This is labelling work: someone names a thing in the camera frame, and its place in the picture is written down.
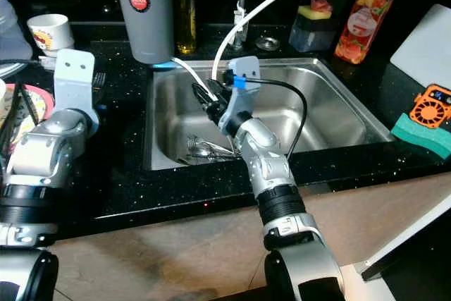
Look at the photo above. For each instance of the white printed cup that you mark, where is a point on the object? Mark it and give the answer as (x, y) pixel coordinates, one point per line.
(51, 37)

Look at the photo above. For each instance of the round chrome counter cap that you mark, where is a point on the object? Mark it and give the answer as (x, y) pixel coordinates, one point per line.
(268, 44)

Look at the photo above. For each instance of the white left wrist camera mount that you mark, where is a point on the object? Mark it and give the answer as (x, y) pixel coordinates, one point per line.
(74, 75)

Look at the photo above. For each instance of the green sponge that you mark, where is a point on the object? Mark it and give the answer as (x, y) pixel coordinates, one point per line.
(416, 133)

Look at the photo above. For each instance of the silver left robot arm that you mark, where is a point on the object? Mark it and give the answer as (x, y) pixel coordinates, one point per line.
(42, 160)

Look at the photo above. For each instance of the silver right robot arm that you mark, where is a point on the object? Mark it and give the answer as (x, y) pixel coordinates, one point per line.
(268, 167)

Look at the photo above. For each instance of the yellow oil glass bottle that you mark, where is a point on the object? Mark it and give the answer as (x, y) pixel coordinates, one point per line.
(185, 26)

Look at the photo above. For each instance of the white tiered plastic container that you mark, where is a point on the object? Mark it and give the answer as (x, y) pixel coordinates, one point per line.
(14, 33)

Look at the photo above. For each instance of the beige cabinet front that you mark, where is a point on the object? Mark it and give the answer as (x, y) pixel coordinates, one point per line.
(183, 244)

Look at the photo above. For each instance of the grey water filter canister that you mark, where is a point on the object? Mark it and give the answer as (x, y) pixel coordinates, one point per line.
(141, 33)

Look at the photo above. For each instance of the white cutting board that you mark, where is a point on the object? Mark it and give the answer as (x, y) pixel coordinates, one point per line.
(423, 47)

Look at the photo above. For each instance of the metal fork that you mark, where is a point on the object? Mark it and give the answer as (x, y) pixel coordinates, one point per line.
(99, 81)

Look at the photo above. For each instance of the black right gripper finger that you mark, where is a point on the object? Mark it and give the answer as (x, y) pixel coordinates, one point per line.
(201, 98)
(212, 87)

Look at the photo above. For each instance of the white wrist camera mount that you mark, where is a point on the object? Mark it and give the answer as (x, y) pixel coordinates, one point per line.
(246, 68)
(74, 75)

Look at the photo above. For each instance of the pink rimmed patterned plate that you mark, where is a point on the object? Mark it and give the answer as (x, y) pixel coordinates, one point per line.
(21, 103)

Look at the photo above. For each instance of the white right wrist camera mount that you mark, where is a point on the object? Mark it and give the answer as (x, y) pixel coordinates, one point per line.
(246, 68)

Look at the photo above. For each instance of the orange handheld fan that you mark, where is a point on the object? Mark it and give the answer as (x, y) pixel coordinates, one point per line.
(430, 107)

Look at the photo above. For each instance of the stainless steel sink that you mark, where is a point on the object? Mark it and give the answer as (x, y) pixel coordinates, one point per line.
(338, 111)

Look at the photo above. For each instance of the red scrubber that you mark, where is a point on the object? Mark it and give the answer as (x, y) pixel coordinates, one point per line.
(323, 3)

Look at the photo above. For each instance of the chrome sink faucet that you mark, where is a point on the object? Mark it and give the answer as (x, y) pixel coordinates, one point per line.
(242, 1)

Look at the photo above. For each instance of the peach soap pump bottle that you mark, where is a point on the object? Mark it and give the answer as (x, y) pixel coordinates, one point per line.
(363, 26)

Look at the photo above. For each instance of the metal spoon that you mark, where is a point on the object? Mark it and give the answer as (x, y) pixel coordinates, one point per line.
(208, 149)

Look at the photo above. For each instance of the dark sponge holder box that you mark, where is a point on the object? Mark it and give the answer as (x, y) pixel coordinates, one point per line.
(311, 35)

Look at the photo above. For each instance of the yellow sponge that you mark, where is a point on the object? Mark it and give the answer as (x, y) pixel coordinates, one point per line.
(309, 13)

